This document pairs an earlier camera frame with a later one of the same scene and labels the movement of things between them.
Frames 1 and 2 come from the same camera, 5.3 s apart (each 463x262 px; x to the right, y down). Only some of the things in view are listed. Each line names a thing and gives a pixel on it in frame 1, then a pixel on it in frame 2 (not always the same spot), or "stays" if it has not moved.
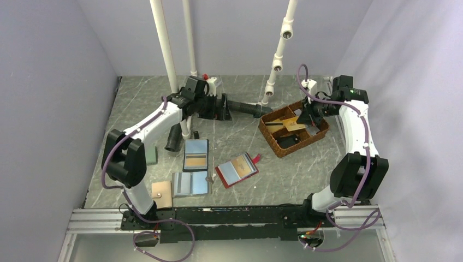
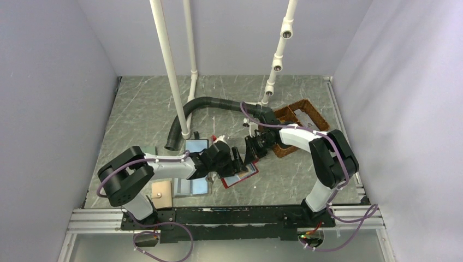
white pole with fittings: (286, 33) stays
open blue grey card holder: (194, 183) stays
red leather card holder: (236, 170) stays
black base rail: (195, 224) stays
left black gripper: (217, 113) to (235, 166)
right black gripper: (306, 116) to (251, 152)
